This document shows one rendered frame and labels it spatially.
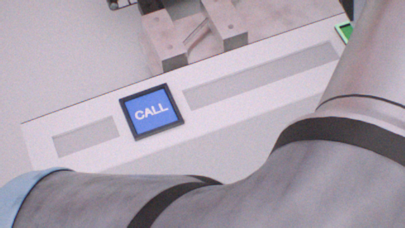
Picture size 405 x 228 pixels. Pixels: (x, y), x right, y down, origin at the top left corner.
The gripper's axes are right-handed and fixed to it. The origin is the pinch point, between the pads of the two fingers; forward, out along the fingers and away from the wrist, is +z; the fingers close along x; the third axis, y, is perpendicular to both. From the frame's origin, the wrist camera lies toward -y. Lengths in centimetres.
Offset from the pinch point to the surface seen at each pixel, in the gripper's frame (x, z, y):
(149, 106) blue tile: 26.0, 1.2, 1.3
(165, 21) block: 19.1, 6.9, 17.1
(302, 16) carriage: 2.0, 9.7, 13.1
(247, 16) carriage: 8.6, 9.7, 15.9
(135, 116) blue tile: 27.9, 1.2, 0.6
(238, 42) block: 11.8, 8.4, 11.3
